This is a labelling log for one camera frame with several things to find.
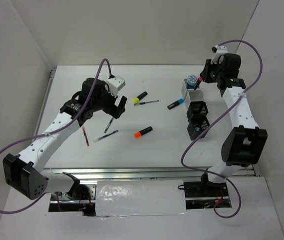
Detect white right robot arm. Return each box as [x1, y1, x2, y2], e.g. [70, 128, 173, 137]
[200, 52, 268, 196]

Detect blue ballpoint pen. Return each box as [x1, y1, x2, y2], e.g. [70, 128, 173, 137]
[134, 100, 159, 106]

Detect yellow highlighter marker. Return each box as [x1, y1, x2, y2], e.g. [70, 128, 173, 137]
[133, 91, 148, 104]

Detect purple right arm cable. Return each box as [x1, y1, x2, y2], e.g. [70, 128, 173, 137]
[181, 39, 263, 219]

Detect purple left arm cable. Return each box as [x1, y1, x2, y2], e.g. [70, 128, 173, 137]
[0, 58, 114, 215]

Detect orange highlighter marker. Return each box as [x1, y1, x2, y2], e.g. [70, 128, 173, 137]
[134, 126, 153, 139]

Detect white foil cover sheet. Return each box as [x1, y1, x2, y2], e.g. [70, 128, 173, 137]
[95, 180, 187, 217]

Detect blue highlighter marker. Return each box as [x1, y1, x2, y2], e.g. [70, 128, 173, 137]
[167, 98, 184, 110]

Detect white mesh container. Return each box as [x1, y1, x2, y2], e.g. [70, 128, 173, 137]
[181, 78, 187, 99]
[183, 89, 204, 109]

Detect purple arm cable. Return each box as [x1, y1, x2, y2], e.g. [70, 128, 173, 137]
[0, 58, 114, 215]
[181, 39, 263, 219]

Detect black mesh container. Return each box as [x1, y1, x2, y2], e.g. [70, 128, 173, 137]
[187, 101, 209, 120]
[187, 116, 210, 141]

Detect far white mesh container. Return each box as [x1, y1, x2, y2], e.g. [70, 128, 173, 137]
[181, 78, 187, 99]

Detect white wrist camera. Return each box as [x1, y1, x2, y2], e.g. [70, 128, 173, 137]
[106, 76, 126, 97]
[211, 45, 228, 65]

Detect pink highlighter marker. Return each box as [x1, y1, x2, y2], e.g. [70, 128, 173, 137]
[193, 77, 202, 90]

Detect near white mesh container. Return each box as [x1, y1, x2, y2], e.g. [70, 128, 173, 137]
[183, 89, 204, 109]

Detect aluminium table edge rail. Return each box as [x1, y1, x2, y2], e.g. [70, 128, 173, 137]
[42, 167, 203, 181]

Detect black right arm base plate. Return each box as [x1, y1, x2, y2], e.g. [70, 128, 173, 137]
[178, 181, 229, 200]

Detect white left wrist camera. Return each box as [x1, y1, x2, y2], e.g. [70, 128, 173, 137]
[106, 76, 126, 97]

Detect far black mesh container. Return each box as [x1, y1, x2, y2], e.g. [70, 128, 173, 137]
[187, 101, 209, 120]

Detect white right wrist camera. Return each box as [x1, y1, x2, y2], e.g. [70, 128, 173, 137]
[211, 45, 228, 65]

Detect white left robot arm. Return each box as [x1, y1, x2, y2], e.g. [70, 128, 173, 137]
[3, 76, 127, 200]

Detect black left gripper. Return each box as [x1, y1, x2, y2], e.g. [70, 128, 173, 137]
[91, 82, 127, 119]

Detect purple gel pen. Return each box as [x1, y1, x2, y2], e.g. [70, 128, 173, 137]
[93, 130, 118, 143]

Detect near black mesh container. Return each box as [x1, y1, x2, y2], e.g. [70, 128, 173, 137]
[187, 116, 210, 141]

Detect green gel pen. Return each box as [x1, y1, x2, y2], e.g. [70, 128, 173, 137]
[104, 117, 114, 134]

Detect red gel pen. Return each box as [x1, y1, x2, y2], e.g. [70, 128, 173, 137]
[82, 126, 90, 147]

